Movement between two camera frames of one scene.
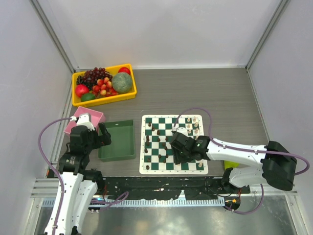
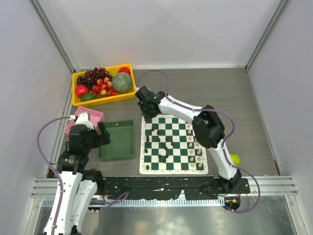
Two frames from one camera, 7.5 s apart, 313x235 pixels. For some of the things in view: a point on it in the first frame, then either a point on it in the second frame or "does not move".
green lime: x=88 y=96 does not move
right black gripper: x=177 y=158 to x=146 y=116
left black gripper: x=104 y=139 does not move
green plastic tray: x=122 y=145 does not move
